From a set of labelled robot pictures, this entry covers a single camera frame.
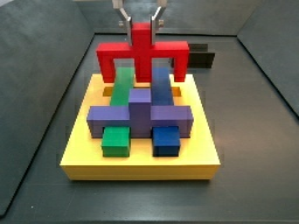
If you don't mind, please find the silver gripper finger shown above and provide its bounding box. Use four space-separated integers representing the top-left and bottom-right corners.
151 0 167 44
113 0 133 45

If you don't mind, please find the red trident-shaped block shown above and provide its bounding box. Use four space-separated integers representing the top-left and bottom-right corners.
97 23 190 83

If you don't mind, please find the yellow board base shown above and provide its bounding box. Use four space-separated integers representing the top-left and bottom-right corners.
61 73 221 180

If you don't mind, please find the purple cross-shaped block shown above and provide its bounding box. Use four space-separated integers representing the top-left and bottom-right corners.
87 88 194 138

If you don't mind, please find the green rectangular bar block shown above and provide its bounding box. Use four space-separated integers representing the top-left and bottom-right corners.
102 67 135 158

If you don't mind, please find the blue rectangular bar block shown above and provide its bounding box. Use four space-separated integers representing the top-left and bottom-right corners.
151 67 182 157

